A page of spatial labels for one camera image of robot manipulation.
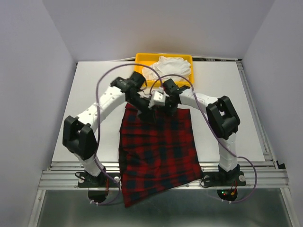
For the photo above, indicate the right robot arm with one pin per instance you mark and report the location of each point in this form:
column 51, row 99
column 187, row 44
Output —
column 223, row 122

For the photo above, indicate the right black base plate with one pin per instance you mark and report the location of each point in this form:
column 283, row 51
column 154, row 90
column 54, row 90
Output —
column 218, row 179

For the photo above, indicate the aluminium rail frame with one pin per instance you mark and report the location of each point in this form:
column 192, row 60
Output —
column 61, row 203

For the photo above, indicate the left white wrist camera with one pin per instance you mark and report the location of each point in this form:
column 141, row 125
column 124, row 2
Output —
column 157, row 99

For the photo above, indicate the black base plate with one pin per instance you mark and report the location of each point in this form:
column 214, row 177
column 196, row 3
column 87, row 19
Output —
column 111, row 180
column 218, row 179

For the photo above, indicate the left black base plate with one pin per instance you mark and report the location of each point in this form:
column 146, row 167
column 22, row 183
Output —
column 111, row 180

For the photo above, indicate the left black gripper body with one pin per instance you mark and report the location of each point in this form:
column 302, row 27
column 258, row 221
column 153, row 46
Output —
column 141, row 104

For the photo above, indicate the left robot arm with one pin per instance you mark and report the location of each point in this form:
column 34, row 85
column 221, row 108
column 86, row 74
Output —
column 79, row 132

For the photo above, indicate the yellow plastic bin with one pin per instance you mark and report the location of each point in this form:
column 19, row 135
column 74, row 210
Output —
column 142, row 62

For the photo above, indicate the white skirt in bin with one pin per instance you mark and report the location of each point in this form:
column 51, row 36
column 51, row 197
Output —
column 170, row 67

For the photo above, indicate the red plaid pleated skirt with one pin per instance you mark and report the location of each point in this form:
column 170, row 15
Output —
column 154, row 157

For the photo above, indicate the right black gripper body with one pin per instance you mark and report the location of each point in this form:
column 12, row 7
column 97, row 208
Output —
column 170, row 107

